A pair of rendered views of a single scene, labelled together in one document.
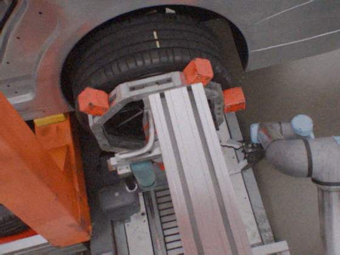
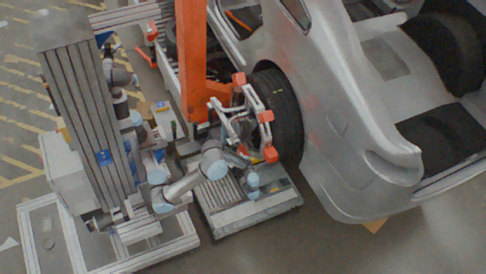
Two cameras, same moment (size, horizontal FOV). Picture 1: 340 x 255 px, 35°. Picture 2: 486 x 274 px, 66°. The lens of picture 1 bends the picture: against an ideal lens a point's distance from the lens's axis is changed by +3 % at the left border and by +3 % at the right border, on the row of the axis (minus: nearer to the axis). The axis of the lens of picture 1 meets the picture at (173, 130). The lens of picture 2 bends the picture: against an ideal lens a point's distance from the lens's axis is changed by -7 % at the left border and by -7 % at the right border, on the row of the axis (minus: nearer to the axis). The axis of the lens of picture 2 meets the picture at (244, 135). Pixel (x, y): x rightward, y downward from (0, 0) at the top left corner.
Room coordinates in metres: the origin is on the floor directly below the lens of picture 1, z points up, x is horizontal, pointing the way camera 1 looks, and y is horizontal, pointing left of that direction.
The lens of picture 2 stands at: (0.10, -1.55, 3.11)
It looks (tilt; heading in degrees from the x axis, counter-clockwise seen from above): 53 degrees down; 60
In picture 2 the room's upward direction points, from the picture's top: 7 degrees clockwise
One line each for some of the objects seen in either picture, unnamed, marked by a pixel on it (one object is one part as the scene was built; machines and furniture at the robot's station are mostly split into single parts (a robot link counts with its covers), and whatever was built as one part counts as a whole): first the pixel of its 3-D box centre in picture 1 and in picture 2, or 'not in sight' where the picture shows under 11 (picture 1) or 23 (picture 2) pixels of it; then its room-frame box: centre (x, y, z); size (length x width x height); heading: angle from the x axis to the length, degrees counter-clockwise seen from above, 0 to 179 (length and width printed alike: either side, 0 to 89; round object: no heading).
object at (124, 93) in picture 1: (158, 118); (249, 121); (1.03, 0.05, 0.85); 0.54 x 0.07 x 0.54; 92
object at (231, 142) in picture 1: (230, 142); not in sight; (0.86, -0.22, 0.85); 0.09 x 0.03 x 0.06; 61
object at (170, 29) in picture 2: not in sight; (196, 37); (1.17, 1.60, 0.39); 0.66 x 0.66 x 0.24
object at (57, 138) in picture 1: (53, 142); (231, 88); (1.10, 0.53, 0.69); 0.52 x 0.17 x 0.35; 2
